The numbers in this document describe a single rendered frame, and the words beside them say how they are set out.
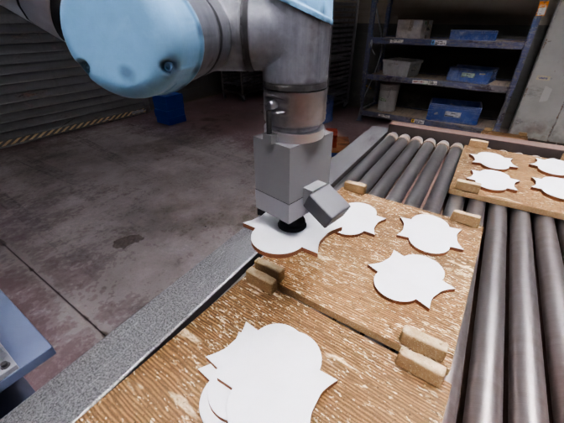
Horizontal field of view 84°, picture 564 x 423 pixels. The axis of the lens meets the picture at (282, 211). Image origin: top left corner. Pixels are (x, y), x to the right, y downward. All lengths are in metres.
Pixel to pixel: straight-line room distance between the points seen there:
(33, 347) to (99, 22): 0.57
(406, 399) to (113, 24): 0.47
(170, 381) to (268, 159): 0.31
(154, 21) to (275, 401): 0.38
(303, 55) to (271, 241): 0.23
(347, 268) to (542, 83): 4.36
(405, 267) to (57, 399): 0.57
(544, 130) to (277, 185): 4.63
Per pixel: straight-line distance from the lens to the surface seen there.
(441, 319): 0.58
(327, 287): 0.57
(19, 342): 0.73
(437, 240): 0.73
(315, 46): 0.36
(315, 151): 0.40
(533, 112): 4.87
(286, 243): 0.43
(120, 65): 0.24
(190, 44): 0.24
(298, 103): 0.36
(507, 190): 1.05
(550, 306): 0.73
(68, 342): 1.94
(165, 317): 0.58
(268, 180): 0.40
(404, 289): 0.59
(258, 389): 0.43
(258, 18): 0.36
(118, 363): 0.55
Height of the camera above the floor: 1.34
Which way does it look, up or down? 32 degrees down
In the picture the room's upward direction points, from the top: straight up
